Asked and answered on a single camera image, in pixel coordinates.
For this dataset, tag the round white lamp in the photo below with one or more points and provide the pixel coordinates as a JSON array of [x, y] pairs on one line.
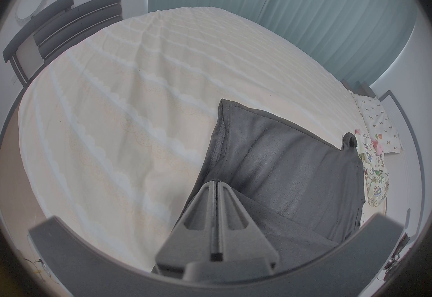
[[32, 1]]

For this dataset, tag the bed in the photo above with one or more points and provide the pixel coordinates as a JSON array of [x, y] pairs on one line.
[[118, 103]]

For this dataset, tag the white printed pillow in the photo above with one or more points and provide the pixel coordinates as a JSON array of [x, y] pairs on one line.
[[378, 120]]

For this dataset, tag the pink garment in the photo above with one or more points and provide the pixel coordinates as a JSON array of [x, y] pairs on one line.
[[378, 148]]

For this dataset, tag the white printed pyjama garment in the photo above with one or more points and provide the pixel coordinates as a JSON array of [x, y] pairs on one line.
[[374, 184]]

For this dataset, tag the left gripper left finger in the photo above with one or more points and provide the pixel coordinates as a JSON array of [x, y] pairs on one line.
[[175, 248]]

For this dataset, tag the black T-shirt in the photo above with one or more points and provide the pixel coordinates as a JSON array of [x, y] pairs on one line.
[[287, 170]]

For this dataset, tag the grey bedside table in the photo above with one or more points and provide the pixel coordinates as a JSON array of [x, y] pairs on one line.
[[359, 88]]

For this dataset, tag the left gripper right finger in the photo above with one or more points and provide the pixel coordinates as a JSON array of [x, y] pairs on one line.
[[256, 248]]

